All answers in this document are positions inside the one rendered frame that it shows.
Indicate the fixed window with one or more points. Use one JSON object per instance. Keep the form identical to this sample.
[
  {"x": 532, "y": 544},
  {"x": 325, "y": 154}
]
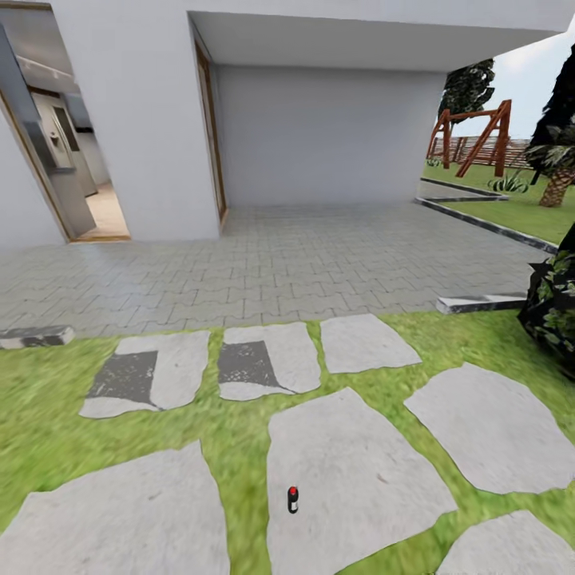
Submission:
[{"x": 39, "y": 90}]

